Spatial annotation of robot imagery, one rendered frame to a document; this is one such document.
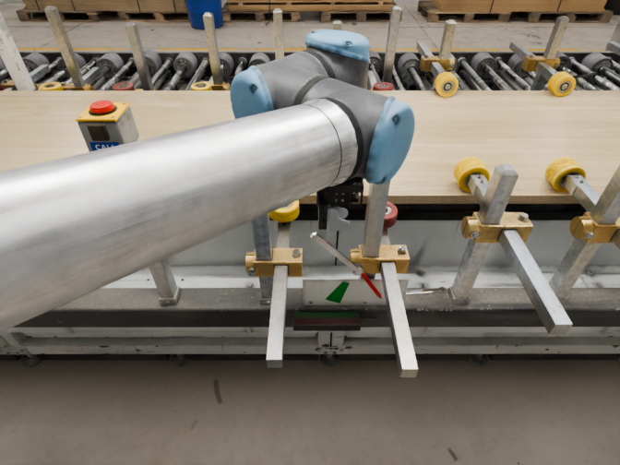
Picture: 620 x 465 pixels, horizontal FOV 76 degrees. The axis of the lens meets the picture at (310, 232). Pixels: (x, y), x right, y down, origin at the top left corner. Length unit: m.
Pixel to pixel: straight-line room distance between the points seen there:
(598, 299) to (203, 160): 1.16
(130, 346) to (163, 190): 1.51
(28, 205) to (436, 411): 1.62
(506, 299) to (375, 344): 0.63
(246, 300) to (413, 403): 0.91
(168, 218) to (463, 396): 1.63
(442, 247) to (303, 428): 0.85
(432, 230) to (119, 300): 0.89
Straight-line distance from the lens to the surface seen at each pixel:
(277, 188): 0.32
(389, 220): 1.00
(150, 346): 1.73
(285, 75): 0.50
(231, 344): 1.64
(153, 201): 0.27
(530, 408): 1.88
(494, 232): 0.95
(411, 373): 0.79
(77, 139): 1.52
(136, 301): 1.15
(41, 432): 1.92
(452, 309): 1.10
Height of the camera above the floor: 1.52
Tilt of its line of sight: 41 degrees down
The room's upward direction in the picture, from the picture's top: straight up
